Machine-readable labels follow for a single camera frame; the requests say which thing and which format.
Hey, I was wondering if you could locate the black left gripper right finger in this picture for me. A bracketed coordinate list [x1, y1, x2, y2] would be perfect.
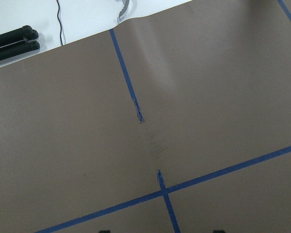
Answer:
[212, 230, 224, 233]

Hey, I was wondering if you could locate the brown paper table cover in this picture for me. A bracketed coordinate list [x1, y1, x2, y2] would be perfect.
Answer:
[0, 0, 291, 233]

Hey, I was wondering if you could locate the black folded tripod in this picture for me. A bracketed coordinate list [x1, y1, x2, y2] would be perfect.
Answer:
[0, 25, 40, 61]

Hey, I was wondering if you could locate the reacher grabber tool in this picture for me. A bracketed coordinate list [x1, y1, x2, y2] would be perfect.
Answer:
[116, 0, 138, 25]

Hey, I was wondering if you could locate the black cable on desk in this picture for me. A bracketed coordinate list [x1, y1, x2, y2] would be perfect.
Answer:
[56, 0, 65, 46]

